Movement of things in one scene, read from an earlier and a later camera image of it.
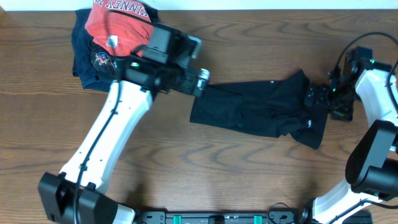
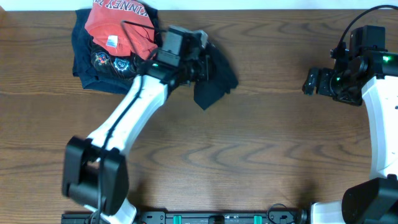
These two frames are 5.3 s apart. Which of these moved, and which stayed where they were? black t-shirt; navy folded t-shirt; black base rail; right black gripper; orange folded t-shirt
Moved: black t-shirt; right black gripper
Stayed: black base rail; navy folded t-shirt; orange folded t-shirt
